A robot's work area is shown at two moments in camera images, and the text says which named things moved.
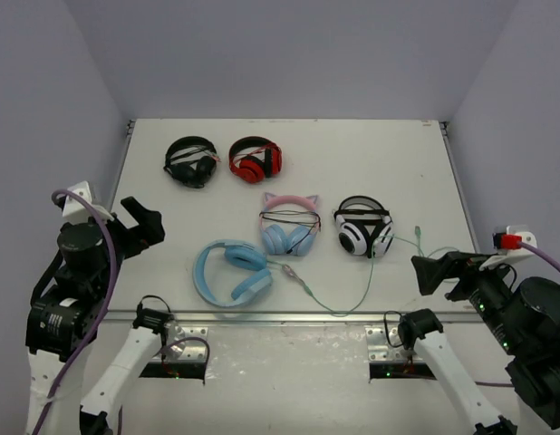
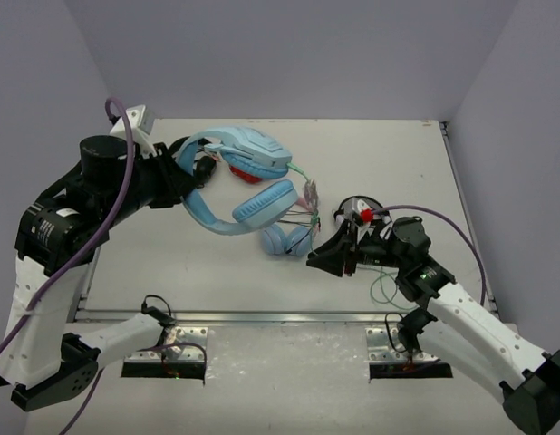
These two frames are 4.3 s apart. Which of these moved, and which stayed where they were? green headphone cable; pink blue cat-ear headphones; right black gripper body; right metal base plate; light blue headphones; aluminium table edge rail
Moved: right black gripper body; green headphone cable; light blue headphones
Stayed: aluminium table edge rail; pink blue cat-ear headphones; right metal base plate
